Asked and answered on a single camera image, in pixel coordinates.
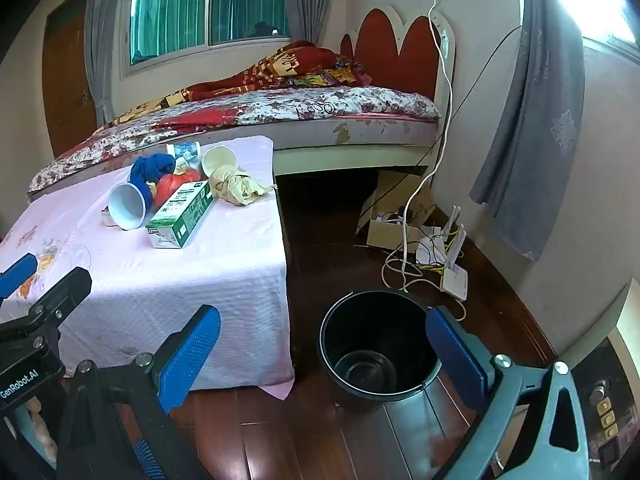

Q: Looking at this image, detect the dark appliance with buttons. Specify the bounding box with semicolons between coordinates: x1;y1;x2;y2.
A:
570;339;640;480

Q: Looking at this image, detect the white side table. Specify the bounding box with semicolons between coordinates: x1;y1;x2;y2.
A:
554;280;640;480

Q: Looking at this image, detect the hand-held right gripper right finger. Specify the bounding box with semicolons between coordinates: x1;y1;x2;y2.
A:
425;306;594;480

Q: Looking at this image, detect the brown wooden door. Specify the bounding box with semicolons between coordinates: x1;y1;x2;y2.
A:
41;0;101;159

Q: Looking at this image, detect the white paper cup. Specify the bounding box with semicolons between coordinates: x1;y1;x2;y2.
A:
201;145;239;177

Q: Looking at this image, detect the beige cloth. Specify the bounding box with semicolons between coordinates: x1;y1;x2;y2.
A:
208;164;279;207

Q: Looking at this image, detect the open cardboard box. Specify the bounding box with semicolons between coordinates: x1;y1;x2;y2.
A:
356;194;442;254

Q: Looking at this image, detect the yellow cable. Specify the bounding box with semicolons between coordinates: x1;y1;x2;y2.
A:
419;225;462;275

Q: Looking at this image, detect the black plastic bucket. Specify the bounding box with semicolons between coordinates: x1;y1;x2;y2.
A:
318;287;444;407

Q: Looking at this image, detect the floral bed sheet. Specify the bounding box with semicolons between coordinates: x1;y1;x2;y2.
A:
27;85;442;196

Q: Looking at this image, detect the milk carton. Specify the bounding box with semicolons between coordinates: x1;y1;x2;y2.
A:
145;179;215;251

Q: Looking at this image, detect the window with green curtain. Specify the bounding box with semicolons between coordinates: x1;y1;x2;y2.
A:
122;0;294;79

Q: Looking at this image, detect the grey patterned curtain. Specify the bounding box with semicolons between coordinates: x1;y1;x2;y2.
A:
470;0;587;262

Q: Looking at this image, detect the black cable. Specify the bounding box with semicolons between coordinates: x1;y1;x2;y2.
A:
357;25;524;248

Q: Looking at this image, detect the blue cloth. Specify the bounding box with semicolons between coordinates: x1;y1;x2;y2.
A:
129;153;176;196

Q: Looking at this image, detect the white cable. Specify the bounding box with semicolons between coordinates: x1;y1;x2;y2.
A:
381;0;469;322

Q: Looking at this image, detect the bed with red headboard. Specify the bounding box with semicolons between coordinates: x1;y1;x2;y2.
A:
27;5;457;203

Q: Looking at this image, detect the red printed blanket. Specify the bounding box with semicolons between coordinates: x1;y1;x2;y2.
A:
110;40;375;126

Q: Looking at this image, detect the person's left hand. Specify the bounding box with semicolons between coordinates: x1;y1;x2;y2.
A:
26;396;57;462

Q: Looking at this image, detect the blue paper cup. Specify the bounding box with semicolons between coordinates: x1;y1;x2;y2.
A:
107;181;149;231

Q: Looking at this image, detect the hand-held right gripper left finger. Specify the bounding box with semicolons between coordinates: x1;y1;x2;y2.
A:
56;304;222;480

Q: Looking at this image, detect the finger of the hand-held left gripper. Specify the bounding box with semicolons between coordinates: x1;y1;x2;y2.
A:
0;254;39;318
20;266;93;343

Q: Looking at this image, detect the red plastic bag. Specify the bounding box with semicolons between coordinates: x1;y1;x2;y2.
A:
154;167;201;207

